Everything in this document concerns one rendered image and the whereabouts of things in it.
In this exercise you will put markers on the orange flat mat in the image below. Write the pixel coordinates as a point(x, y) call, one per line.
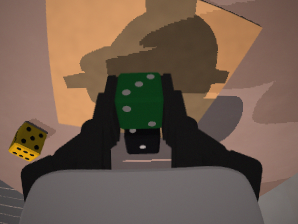
point(200, 44)

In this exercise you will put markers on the green die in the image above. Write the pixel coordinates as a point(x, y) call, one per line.
point(139, 100)

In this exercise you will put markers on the yellow die with black pips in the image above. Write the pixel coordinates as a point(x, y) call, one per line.
point(28, 142)

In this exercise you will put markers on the black die with white pips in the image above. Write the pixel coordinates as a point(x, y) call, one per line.
point(142, 141)

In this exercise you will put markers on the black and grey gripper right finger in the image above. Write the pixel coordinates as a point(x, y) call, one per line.
point(188, 143)

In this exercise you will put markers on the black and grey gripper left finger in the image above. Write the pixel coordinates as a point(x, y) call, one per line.
point(90, 149)

